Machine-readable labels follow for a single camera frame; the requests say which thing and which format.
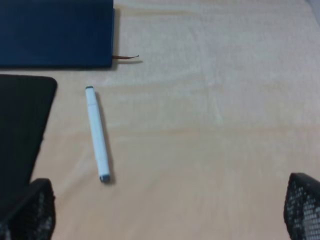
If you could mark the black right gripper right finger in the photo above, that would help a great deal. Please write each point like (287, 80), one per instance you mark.
(301, 210)

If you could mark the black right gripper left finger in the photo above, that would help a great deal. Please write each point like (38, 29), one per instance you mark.
(30, 213)

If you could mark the white marker pen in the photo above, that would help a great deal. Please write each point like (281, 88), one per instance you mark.
(97, 134)

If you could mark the dark blue notebook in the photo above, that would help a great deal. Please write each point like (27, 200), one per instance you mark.
(56, 33)

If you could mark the black green razer mousepad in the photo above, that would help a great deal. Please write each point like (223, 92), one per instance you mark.
(25, 105)

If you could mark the brown bookmark ribbon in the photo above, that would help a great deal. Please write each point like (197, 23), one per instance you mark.
(117, 57)

